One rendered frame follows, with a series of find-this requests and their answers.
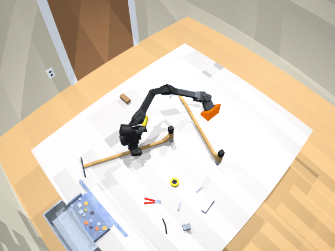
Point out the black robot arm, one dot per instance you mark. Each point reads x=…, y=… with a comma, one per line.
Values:
x=126, y=130

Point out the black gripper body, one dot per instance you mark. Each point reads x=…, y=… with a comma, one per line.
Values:
x=134, y=150

